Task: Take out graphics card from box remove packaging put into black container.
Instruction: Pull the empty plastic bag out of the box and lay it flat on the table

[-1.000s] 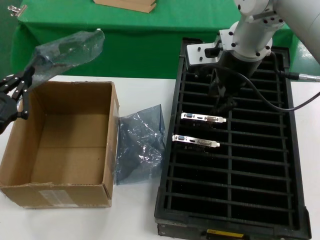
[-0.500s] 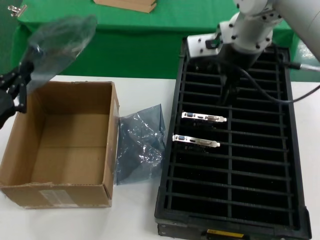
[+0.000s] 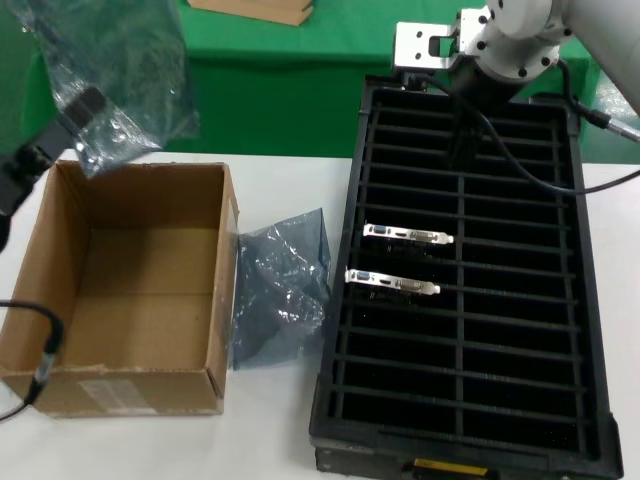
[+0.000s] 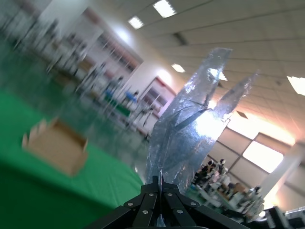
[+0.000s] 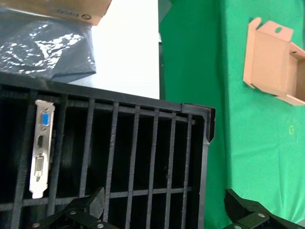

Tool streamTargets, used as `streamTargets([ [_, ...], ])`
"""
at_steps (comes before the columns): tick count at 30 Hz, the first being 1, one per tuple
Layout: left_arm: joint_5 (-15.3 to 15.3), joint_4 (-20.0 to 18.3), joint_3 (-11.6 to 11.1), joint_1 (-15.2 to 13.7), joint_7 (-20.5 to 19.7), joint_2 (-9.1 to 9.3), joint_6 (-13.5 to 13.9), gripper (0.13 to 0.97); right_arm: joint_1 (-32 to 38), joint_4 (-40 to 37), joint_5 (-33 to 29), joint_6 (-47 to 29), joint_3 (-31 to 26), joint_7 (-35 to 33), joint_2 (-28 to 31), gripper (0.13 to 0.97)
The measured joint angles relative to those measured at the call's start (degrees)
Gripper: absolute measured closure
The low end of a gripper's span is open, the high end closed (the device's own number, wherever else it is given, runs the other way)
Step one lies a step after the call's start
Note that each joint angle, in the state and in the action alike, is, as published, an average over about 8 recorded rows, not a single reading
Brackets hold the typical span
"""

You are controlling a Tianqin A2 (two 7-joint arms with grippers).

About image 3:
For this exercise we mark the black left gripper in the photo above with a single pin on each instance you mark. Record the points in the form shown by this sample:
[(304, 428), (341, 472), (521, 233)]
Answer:
[(20, 180)]

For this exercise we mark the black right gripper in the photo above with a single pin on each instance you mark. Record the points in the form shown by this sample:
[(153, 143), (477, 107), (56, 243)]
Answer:
[(482, 87)]

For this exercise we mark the grey antistatic bag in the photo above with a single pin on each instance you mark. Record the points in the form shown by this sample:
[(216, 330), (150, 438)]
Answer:
[(140, 75), (280, 280)]

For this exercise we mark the graphics card with silver bracket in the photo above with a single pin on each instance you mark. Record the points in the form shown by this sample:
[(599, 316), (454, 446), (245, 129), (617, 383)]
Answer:
[(392, 281), (407, 234)]

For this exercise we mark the black slotted container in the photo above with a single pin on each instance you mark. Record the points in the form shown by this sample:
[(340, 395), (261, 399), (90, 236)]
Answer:
[(460, 350)]

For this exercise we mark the open brown cardboard box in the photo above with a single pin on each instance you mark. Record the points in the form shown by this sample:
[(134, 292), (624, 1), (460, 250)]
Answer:
[(140, 320)]

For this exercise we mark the flat folded cardboard box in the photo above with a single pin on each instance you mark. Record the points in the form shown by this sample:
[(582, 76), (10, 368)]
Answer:
[(250, 9)]

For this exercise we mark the green tablecloth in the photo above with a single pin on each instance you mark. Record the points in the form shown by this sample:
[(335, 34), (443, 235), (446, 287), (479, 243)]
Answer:
[(280, 90)]

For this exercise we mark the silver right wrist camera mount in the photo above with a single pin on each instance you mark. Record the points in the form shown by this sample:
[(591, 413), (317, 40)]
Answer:
[(415, 47)]

